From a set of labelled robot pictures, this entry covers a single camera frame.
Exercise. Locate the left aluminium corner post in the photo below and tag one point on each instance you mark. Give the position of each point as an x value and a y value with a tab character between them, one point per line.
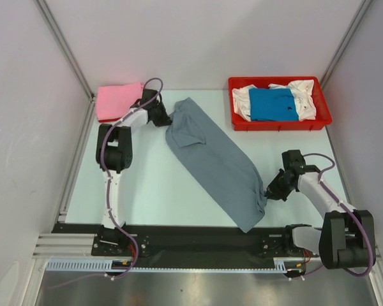
64	46

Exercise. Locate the folded pink t-shirt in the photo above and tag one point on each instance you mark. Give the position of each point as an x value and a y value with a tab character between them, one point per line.
135	89

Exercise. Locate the red plastic bin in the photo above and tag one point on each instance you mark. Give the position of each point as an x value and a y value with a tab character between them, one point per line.
323	115

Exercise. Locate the right aluminium corner post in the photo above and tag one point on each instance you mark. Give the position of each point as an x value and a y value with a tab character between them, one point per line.
346	40

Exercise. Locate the aluminium frame rail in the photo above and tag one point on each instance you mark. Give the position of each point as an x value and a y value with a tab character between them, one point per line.
83	245

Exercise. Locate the folded red t-shirt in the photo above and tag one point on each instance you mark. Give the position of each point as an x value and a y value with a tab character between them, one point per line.
112	108

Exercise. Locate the aluminium corner post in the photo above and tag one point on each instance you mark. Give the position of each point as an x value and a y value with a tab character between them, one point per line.
64	46
346	40

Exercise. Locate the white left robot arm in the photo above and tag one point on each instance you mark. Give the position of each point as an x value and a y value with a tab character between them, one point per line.
114	149

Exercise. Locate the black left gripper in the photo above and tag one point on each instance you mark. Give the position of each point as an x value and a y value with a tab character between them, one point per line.
165	120

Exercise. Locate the black mounting base plate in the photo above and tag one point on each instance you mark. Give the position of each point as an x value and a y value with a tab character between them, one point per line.
127	237

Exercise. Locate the blue t-shirt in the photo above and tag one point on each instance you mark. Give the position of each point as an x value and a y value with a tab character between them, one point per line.
272	105

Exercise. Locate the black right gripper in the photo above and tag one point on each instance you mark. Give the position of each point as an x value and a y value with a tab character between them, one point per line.
273	191

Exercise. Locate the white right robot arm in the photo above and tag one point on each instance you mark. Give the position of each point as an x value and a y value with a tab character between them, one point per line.
346	239

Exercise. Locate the white t-shirt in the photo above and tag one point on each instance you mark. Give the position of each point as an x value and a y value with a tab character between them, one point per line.
300	89

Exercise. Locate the grey polo shirt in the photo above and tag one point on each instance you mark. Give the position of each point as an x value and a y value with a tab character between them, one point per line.
221	168

